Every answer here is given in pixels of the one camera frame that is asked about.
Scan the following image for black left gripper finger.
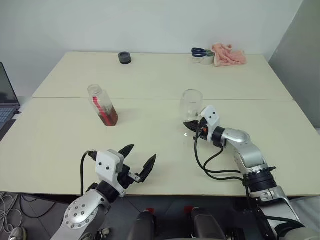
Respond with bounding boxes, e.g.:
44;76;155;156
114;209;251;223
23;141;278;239
117;143;136;163
138;153;158;184

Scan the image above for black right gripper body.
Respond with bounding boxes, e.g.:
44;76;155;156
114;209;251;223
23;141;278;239
197;117;214;143

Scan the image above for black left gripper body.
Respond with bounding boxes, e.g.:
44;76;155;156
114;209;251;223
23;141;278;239
116;153;144;191

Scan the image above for clear wine glass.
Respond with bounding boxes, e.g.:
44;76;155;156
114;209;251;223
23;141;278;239
179;89;204;141

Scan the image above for plastic bottle with brown liquid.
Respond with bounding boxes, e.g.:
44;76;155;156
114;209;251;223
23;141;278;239
86;84;120;127

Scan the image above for dark rounded shape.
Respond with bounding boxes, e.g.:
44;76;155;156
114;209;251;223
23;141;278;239
127;211;157;240
191;207;226;240

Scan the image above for white tape roll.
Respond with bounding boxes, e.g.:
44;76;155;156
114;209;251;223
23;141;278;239
193;55;215;67

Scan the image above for pink crumpled cloth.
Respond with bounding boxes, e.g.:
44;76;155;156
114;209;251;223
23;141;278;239
211;42;248;68

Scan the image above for black round container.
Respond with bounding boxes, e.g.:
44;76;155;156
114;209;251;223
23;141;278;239
117;51;133;65

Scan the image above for grey shoe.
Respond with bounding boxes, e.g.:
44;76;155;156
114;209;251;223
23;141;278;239
7;226;27;240

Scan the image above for grey laptop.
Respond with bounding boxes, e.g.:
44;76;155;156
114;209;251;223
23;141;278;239
0;62;22;135

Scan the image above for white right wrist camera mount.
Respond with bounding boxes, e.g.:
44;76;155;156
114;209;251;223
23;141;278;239
201;105;221;133

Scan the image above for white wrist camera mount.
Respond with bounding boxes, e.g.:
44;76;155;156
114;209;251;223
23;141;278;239
201;105;221;133
95;149;126;198

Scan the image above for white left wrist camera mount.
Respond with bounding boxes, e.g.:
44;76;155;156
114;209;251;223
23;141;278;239
95;149;126;198

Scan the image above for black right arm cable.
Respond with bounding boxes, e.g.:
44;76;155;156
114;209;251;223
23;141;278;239
193;127;301;222

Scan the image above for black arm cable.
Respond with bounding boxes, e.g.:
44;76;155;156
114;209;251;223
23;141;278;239
193;127;301;222
79;149;98;197

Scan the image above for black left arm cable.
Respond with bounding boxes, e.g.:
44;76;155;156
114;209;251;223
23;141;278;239
79;149;98;197

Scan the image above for blue-handled scissors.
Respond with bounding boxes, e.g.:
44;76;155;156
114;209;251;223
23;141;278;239
191;47;210;58

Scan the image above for black floor cable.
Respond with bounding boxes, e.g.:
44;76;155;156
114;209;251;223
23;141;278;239
19;194;57;219

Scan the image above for white floor cables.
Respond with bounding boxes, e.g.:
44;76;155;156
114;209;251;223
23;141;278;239
0;192;22;232

